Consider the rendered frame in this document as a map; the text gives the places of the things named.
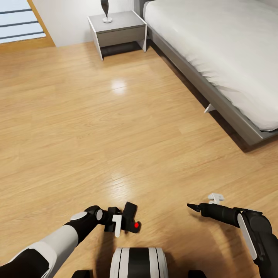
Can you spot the bed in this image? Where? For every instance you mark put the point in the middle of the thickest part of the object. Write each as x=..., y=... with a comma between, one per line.
x=228, y=49

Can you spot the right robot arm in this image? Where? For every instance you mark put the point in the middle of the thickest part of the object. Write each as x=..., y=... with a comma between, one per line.
x=255, y=227

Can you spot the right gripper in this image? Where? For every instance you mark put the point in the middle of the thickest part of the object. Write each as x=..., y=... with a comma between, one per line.
x=209, y=210

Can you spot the digital camera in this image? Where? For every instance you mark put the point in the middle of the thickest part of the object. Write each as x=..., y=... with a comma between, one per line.
x=128, y=222

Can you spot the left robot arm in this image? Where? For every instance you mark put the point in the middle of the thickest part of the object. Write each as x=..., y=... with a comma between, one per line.
x=44, y=258

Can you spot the nightstand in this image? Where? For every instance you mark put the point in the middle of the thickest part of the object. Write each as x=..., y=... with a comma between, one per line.
x=125, y=27

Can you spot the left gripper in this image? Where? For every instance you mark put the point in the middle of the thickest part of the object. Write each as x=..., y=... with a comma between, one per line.
x=109, y=225

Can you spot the robot trunk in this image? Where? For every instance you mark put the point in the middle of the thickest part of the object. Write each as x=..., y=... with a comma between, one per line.
x=139, y=262

